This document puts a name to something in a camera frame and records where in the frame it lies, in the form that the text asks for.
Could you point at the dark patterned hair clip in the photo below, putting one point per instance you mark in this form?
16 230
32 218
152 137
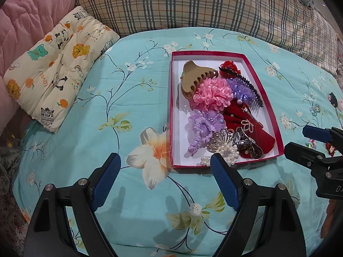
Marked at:
252 147

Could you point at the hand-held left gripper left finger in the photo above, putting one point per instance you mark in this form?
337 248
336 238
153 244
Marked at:
107 182

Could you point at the lavender beaded scrunchie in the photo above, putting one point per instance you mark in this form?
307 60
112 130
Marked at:
198 133

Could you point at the tan hair claw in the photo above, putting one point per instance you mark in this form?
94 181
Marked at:
191 72

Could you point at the dark floral cloth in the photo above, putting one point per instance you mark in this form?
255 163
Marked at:
8 192

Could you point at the black fuzzy hair clip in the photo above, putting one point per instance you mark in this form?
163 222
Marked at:
332 99

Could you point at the plaid pillow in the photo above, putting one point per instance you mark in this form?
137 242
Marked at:
187 2

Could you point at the pink flower scrunchie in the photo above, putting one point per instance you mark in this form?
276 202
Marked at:
211 93

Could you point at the red flower hair clip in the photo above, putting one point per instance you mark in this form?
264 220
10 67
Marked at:
230 65

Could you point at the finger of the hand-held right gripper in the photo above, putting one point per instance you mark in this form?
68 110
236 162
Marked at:
317 133
302 152

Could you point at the pink quilted blanket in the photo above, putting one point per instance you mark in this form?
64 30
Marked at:
26 18

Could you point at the cartoon animal print pillow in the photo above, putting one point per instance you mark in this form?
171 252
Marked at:
61 67

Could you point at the red velvet bow clip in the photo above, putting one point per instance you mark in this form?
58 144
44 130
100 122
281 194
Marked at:
264 136

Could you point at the red cardboard box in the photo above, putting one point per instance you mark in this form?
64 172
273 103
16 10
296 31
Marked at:
176 107

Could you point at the silver pearl crown clip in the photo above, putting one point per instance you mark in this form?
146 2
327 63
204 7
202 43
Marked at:
222 139

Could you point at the blue floral bed sheet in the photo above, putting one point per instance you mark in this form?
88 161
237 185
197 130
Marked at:
107 112

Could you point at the purple flower scrunchie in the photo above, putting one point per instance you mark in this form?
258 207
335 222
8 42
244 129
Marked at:
241 91

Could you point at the colourful small hair clips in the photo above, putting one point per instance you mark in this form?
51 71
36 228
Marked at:
312 144

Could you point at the red flower hair clips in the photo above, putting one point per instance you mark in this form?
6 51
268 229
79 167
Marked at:
331 150

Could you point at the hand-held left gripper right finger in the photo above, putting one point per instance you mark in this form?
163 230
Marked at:
225 184

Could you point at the black comb headband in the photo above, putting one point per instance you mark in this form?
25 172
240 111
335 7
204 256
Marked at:
250 87

